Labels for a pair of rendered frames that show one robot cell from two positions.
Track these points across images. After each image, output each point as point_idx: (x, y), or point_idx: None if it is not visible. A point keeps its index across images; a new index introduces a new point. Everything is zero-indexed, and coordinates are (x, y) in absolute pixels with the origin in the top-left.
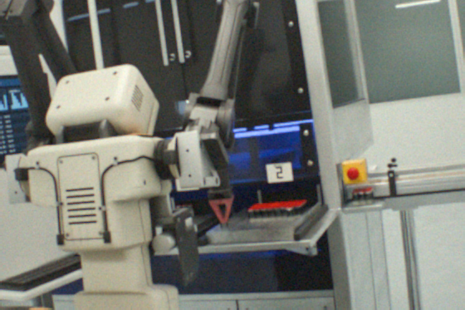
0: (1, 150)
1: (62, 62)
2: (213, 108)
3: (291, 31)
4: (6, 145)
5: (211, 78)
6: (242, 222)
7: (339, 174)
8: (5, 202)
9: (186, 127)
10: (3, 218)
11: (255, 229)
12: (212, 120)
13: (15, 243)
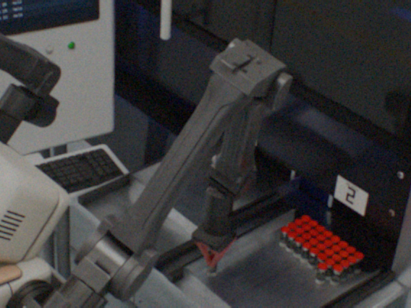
0: None
1: None
2: (117, 260)
3: None
4: (8, 8)
5: (134, 212)
6: (275, 233)
7: None
8: None
9: (55, 291)
10: None
11: (230, 307)
12: (98, 288)
13: None
